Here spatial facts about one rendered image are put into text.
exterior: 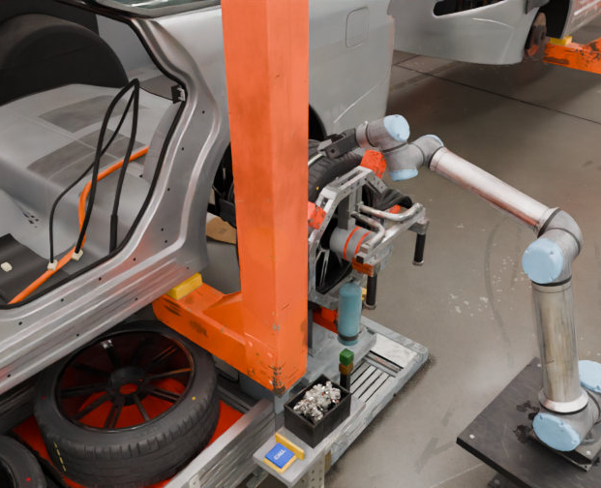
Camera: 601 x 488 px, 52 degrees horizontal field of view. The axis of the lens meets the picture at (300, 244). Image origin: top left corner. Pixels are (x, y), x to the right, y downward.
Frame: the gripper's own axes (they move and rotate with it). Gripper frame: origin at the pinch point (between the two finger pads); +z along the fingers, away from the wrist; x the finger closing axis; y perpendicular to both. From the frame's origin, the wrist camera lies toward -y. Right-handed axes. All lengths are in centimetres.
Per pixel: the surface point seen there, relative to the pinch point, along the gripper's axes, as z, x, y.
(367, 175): -10.7, -15.1, 7.9
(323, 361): 38, -90, -7
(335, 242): 4.5, -34.7, -5.6
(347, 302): 0, -55, -16
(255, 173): -26, 7, -55
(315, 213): -9.9, -16.4, -23.7
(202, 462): 24, -79, -84
